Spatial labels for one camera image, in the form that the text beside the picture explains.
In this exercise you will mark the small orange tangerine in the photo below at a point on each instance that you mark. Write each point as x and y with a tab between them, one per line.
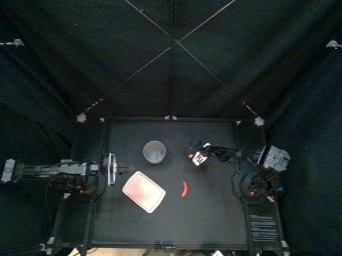
190	155

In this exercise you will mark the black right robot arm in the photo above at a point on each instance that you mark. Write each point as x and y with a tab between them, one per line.
249	155

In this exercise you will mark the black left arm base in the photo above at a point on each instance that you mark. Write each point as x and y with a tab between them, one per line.
76	188

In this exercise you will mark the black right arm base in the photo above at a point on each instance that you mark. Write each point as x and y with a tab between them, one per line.
255	185

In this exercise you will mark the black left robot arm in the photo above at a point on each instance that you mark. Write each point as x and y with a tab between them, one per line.
48	169

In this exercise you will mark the black plate with white text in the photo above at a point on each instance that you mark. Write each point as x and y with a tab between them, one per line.
263	227

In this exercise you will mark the grey translucent cup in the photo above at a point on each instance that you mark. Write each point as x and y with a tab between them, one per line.
154	152

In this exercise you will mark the red chili pepper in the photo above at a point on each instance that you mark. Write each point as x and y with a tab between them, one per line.
185	189

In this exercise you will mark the thin diagonal brace rod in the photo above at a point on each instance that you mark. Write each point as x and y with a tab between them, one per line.
187	50
161	55

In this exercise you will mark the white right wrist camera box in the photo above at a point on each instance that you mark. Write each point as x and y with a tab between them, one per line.
201	158

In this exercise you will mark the silver frame middle bracket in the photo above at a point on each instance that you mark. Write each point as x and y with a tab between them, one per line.
170	117

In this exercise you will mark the silver frame corner bracket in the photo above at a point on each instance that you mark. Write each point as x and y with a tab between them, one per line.
259	121
15	42
80	117
333	44

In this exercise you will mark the black vertical frame post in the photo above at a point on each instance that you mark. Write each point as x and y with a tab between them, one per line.
173	56

